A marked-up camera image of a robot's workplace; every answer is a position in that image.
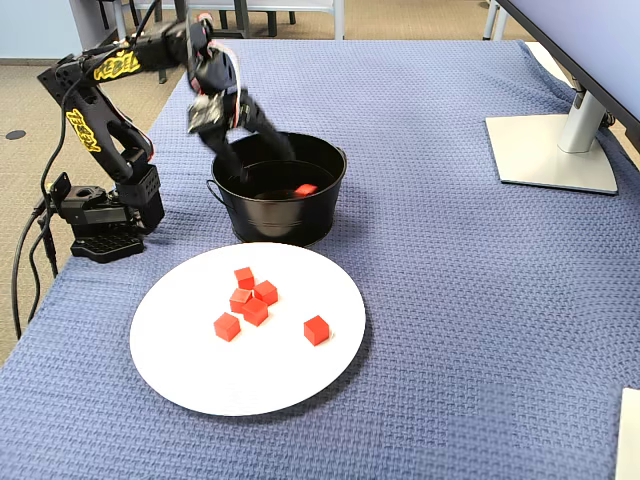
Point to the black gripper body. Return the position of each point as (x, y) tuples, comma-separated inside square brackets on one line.
[(235, 131)]

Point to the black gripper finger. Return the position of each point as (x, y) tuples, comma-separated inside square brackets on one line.
[(225, 147), (265, 130)]

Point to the red cube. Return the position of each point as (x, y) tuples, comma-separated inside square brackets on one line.
[(238, 299), (266, 292), (244, 278), (255, 312), (316, 331), (226, 327), (306, 190)]

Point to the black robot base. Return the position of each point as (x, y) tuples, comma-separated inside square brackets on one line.
[(107, 245)]

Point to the white round plate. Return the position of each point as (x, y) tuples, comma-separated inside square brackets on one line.
[(225, 375)]

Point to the black metal bucket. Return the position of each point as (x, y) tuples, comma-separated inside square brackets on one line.
[(280, 220)]

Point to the black round floor outlet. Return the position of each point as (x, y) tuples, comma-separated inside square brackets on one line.
[(16, 135)]

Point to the white table legs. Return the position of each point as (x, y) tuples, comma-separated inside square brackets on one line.
[(489, 25)]

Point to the blue woven table cloth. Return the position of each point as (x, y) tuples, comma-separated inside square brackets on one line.
[(450, 300)]

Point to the monitor with silver stand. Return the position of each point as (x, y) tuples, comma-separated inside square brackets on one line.
[(545, 155)]

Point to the small camera circuit board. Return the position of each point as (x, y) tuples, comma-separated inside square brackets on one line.
[(205, 114)]

